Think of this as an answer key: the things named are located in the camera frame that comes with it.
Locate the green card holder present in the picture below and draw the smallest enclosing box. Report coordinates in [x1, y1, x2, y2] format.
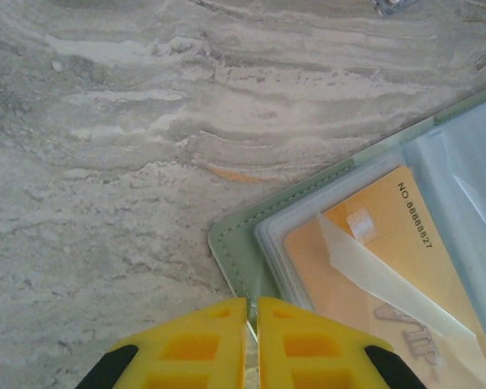
[208, 83, 486, 389]

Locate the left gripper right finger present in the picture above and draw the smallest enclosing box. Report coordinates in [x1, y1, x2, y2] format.
[257, 295, 424, 389]

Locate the gold VIP card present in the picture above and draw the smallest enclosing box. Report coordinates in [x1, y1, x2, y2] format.
[283, 165, 486, 389]

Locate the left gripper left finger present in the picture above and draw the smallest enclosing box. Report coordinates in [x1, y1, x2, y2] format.
[79, 297, 249, 389]

